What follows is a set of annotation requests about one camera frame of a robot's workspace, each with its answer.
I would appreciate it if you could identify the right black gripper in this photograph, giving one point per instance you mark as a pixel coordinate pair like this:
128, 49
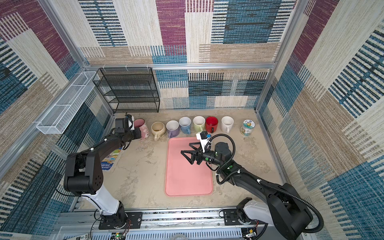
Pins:
199, 152

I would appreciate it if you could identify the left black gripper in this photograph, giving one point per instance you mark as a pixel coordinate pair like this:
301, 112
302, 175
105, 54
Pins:
137, 131

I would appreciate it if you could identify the pink ghost pattern mug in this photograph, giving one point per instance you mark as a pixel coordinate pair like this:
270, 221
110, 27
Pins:
142, 126

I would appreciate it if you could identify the blue dotted ceramic mug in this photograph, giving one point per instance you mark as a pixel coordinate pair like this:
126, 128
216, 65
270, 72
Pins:
185, 125

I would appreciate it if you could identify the purple ceramic mug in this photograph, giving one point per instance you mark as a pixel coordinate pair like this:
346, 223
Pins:
173, 128

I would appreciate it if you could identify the light green ceramic mug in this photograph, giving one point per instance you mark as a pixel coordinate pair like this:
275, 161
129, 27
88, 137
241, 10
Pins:
199, 123

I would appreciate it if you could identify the red ceramic mug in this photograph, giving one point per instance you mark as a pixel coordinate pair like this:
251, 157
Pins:
211, 124

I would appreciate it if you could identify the white ceramic mug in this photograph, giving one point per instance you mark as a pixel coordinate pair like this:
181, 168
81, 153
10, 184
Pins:
227, 124

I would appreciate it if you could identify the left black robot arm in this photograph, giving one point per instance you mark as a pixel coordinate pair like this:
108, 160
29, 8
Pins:
84, 175

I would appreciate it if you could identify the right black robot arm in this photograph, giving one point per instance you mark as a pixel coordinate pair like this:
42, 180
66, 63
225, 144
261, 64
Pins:
291, 215

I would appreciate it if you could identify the pink plastic tray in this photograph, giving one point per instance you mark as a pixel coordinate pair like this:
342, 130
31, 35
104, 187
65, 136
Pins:
182, 178

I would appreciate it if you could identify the blue treehouse paperback book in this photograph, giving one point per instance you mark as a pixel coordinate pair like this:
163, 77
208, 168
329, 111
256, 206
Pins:
109, 163

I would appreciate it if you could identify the green lidded yogurt cup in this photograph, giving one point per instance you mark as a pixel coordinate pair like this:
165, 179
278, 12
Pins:
247, 127

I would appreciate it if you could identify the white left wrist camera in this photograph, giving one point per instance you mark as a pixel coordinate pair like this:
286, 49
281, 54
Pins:
129, 122

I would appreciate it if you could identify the black wire mesh shelf rack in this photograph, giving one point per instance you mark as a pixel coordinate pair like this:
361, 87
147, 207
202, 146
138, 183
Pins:
128, 90

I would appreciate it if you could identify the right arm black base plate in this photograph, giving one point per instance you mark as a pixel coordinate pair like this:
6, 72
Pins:
234, 217

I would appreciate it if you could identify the white wire mesh basket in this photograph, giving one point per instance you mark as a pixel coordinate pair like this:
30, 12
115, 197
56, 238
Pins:
57, 119

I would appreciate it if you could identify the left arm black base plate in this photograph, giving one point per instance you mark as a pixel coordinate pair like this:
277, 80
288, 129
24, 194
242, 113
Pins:
132, 220

